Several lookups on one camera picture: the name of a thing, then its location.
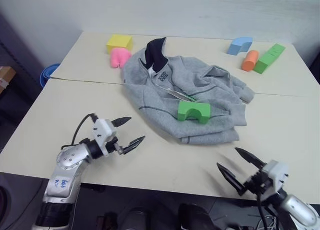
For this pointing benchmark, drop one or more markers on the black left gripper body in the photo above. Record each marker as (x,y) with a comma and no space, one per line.
(113,146)

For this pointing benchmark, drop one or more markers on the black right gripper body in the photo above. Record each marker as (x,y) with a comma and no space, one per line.
(260,182)

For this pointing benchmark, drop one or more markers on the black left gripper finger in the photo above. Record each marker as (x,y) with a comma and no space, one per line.
(121,121)
(132,144)

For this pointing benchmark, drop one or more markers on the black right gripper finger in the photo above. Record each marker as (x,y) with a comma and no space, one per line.
(231,178)
(251,159)

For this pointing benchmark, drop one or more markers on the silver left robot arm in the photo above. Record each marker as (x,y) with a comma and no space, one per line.
(65,162)

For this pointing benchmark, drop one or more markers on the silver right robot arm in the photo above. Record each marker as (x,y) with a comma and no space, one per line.
(298,210)

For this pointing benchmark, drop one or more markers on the grey zip hoodie jacket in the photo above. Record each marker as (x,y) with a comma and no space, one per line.
(155,102)

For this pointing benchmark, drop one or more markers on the green foam arch block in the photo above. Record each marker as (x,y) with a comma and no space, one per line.
(186,108)

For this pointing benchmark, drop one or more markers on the pink foam block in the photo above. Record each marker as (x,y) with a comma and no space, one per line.
(120,55)

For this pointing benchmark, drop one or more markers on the yellow foam cube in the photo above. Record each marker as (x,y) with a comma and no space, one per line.
(118,43)

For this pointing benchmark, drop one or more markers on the blue round bin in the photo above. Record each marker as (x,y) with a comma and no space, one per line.
(46,73)

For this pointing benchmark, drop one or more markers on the orange foam cylinder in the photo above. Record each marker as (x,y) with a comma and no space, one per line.
(250,60)

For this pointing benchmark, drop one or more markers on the long green foam block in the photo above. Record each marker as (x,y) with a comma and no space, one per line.
(268,57)

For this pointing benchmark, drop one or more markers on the blue curved foam block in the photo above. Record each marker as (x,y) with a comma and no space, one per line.
(237,45)

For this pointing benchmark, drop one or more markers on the brown cardboard box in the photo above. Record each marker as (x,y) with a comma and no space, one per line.
(6,76)

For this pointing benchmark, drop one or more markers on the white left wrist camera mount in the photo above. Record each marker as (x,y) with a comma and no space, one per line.
(103,129)

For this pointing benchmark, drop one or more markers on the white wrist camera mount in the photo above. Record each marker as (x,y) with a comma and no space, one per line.
(277,173)
(103,129)

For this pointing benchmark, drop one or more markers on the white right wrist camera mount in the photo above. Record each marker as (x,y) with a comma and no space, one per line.
(277,173)

